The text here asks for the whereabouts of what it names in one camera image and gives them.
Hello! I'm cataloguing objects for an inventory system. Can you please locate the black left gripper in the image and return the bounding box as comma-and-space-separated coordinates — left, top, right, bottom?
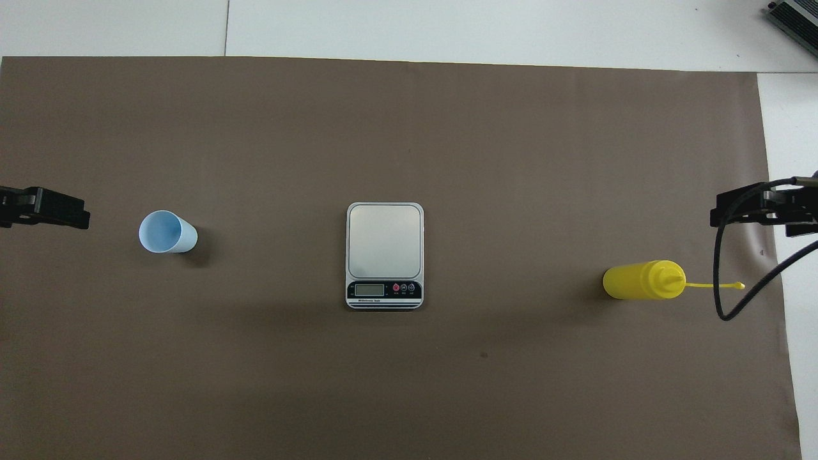
0, 185, 91, 229

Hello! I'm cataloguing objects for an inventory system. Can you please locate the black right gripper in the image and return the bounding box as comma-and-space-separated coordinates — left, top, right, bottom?
711, 171, 818, 238

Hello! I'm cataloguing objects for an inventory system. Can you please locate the light blue plastic cup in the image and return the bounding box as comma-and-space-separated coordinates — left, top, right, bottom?
139, 210, 199, 254

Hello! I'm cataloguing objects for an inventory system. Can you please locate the yellow squeeze bottle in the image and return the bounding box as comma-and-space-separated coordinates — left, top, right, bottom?
603, 259, 746, 301

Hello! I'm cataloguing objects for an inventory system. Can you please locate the silver digital kitchen scale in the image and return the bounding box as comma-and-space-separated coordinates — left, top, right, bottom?
346, 202, 425, 311

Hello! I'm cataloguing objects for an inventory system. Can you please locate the grey ribbed metal device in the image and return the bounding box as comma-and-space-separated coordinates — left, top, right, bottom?
767, 0, 818, 44

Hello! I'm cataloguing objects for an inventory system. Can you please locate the brown paper table mat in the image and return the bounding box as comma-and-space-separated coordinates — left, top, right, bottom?
0, 56, 803, 460

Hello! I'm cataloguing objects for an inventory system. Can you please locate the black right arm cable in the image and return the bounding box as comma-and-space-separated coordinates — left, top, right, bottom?
713, 178, 818, 321

